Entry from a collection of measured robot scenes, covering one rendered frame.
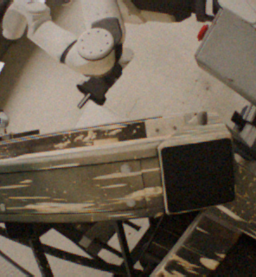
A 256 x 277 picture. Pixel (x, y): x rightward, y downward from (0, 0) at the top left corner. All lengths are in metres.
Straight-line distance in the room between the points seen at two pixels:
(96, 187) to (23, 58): 6.37
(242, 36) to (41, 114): 6.18
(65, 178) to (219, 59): 0.31
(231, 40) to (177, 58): 5.77
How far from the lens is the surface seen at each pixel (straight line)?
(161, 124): 1.39
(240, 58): 0.65
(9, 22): 1.02
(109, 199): 0.68
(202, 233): 0.68
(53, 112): 6.67
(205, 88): 6.35
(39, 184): 0.71
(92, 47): 0.88
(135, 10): 1.15
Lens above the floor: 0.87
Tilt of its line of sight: 7 degrees up
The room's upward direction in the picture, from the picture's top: 58 degrees counter-clockwise
